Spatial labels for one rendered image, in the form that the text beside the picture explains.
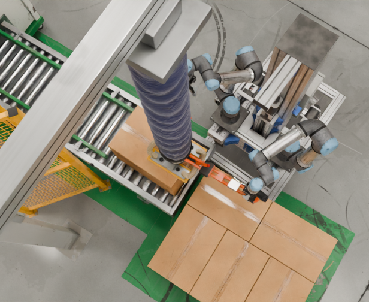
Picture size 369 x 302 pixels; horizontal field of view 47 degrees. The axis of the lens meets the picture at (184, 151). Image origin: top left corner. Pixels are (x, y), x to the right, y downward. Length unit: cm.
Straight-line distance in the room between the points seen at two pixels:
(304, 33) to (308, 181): 213
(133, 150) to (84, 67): 214
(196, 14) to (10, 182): 77
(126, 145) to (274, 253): 146
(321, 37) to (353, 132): 221
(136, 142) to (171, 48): 198
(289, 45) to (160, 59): 115
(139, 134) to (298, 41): 148
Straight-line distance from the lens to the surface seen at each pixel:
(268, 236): 360
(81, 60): 122
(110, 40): 123
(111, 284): 419
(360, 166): 447
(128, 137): 333
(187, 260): 355
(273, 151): 263
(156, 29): 133
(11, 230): 293
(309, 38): 244
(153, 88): 165
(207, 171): 290
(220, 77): 251
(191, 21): 144
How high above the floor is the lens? 409
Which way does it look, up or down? 75 degrees down
